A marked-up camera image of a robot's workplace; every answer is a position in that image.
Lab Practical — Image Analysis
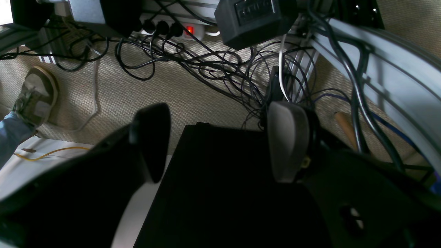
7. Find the wooden stick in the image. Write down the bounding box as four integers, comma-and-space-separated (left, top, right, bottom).
334, 112, 358, 151

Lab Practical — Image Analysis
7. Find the yellow cable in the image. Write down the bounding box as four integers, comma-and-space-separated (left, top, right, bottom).
14, 146, 91, 162

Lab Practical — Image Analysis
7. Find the white table edge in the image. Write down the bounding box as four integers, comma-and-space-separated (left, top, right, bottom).
329, 19, 441, 173

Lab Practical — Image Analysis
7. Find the black power adapter box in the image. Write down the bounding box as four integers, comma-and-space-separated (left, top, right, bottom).
214, 0, 299, 50

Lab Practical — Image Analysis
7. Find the blue jeans leg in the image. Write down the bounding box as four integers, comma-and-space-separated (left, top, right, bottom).
0, 111, 36, 168

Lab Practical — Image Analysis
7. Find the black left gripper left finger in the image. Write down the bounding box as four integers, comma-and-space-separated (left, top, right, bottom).
1, 103, 171, 248

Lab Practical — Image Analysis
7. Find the grey sneaker shoe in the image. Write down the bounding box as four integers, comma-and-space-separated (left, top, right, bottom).
12, 66, 59, 128

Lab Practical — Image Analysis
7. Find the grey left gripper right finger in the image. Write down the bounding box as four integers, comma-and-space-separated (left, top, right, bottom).
267, 101, 440, 248

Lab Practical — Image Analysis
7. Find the white power strip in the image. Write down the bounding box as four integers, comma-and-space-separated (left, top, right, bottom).
138, 19, 220, 40

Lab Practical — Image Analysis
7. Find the black box under gripper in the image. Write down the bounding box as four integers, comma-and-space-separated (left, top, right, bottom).
134, 123, 332, 248

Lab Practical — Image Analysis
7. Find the silver metal leg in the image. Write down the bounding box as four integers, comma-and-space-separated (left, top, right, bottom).
34, 0, 107, 33

